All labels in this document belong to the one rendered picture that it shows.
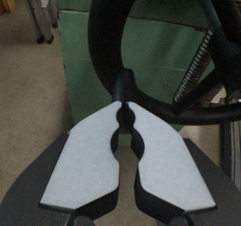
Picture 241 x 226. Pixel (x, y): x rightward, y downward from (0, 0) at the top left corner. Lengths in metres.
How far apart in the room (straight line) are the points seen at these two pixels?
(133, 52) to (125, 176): 0.65
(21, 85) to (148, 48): 0.90
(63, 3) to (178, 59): 0.27
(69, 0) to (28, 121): 0.79
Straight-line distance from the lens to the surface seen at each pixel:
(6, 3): 1.76
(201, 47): 0.27
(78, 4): 0.35
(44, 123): 1.02
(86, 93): 0.55
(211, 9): 0.24
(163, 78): 0.49
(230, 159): 1.04
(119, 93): 0.15
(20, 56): 1.35
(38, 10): 1.23
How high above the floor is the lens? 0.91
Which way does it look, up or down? 59 degrees down
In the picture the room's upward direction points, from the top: 16 degrees clockwise
